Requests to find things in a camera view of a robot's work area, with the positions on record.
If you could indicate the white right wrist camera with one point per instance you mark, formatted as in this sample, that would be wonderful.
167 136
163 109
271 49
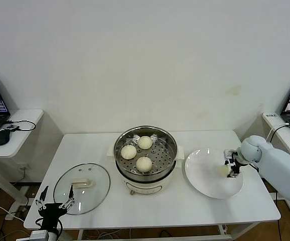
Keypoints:
229 153

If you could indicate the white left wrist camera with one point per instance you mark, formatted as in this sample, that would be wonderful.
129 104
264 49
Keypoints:
39 236

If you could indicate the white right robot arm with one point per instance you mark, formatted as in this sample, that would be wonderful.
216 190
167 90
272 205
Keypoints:
278 170

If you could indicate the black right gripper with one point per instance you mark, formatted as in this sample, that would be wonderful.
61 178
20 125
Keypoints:
236 162

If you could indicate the round glass lid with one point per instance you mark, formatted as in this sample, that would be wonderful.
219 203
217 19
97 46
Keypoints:
89 180

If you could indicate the white wall socket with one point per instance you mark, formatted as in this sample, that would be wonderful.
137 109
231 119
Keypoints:
24 167

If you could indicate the black computer mouse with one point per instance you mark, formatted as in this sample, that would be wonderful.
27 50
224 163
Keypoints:
1 138

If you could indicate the white round plate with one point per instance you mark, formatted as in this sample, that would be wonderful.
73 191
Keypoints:
205 180

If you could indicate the white table frame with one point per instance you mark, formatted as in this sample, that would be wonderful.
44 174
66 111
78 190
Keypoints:
147 239

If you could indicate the cream electric cooker pot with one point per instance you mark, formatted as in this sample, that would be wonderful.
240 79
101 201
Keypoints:
145 187

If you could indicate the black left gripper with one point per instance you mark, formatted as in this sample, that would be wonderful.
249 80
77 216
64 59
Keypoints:
52 212

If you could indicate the stainless steel steamer basket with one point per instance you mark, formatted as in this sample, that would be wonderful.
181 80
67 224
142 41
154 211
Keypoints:
162 155

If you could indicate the white side desk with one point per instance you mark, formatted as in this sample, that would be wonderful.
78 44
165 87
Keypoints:
22 140
285 139

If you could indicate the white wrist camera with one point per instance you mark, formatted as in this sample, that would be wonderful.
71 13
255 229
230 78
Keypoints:
39 236
229 153

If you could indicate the white steamed baozi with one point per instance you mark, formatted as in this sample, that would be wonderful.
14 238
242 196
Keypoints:
144 164
223 170
128 151
145 142

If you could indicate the white floor power strip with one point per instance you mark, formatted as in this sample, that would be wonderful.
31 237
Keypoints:
18 214

